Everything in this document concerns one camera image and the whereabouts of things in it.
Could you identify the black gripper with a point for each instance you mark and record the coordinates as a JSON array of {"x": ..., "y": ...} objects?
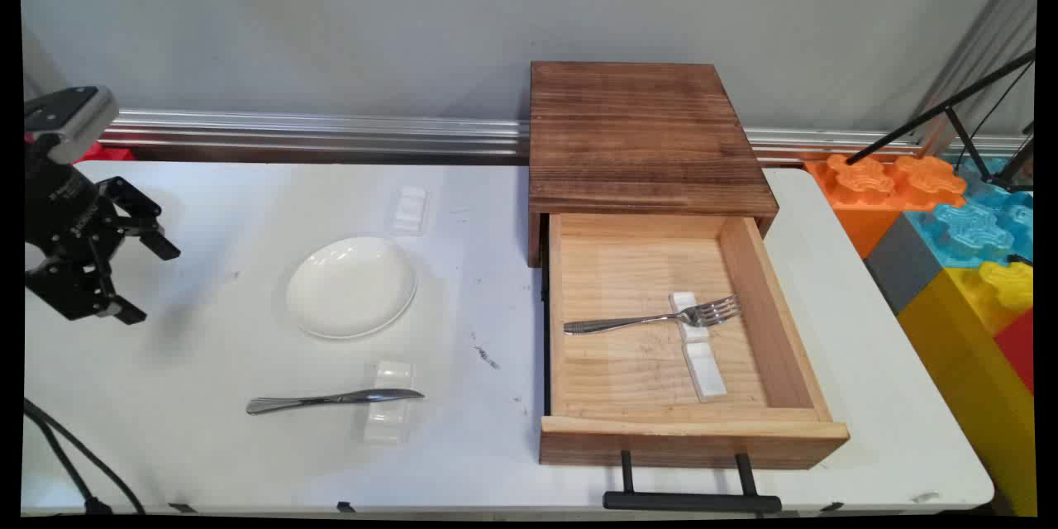
[{"x": 62, "y": 211}]

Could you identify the silver table knife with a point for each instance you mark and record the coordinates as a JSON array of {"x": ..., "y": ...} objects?
[{"x": 331, "y": 399}]

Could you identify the red plastic block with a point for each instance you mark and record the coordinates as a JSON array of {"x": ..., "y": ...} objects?
[
  {"x": 107, "y": 153},
  {"x": 1018, "y": 347}
]

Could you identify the white round plate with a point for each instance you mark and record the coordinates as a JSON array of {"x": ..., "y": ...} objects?
[{"x": 351, "y": 288}]

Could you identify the clear rest near back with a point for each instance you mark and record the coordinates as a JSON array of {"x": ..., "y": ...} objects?
[{"x": 410, "y": 209}]

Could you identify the clear rest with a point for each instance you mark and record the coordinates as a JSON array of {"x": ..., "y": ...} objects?
[
  {"x": 410, "y": 209},
  {"x": 388, "y": 426}
]

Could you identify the clear rest near front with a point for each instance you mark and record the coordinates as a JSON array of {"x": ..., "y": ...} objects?
[{"x": 388, "y": 426}]

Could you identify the black table edge clip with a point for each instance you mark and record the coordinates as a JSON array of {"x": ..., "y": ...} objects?
[
  {"x": 345, "y": 506},
  {"x": 831, "y": 506}
]

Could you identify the silver fork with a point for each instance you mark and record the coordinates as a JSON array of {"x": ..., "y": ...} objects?
[{"x": 636, "y": 320}]

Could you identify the light wooden drawer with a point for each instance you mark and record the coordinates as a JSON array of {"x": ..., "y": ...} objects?
[{"x": 628, "y": 372}]

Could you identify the dark wooden drawer cabinet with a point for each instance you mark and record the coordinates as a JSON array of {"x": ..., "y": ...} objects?
[{"x": 645, "y": 132}]

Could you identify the white ceramic cutlery rest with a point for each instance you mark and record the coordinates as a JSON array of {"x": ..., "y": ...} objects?
[
  {"x": 686, "y": 302},
  {"x": 705, "y": 370}
]

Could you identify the orange plastic block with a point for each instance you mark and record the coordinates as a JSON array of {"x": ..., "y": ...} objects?
[{"x": 864, "y": 182}]

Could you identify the gray plastic block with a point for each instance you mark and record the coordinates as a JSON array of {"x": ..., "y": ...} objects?
[{"x": 905, "y": 264}]

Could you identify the black tripod stand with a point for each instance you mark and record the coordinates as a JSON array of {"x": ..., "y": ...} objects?
[{"x": 942, "y": 110}]

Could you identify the blue plastic block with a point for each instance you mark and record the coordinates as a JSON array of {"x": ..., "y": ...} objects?
[{"x": 971, "y": 227}]

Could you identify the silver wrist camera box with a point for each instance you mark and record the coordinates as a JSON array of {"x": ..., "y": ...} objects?
[{"x": 78, "y": 120}]

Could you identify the aluminium rail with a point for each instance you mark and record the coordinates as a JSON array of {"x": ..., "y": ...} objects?
[{"x": 331, "y": 132}]

